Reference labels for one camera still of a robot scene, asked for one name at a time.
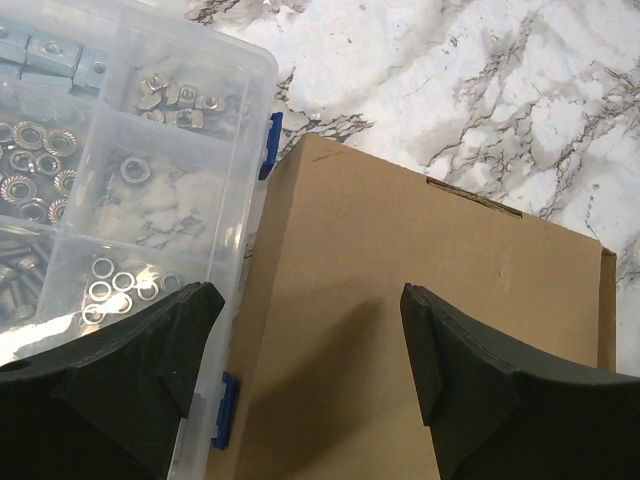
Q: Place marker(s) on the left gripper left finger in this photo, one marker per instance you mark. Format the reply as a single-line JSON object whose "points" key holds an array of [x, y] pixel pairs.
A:
{"points": [[108, 405]]}

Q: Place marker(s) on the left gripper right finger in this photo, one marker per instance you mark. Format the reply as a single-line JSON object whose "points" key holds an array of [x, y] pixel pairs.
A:
{"points": [[498, 408]]}

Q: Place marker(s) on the brown cardboard box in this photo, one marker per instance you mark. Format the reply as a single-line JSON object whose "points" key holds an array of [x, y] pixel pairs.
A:
{"points": [[356, 263]]}

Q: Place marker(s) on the clear plastic screw organizer box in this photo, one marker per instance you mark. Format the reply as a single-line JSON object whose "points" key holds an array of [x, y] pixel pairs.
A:
{"points": [[132, 141]]}

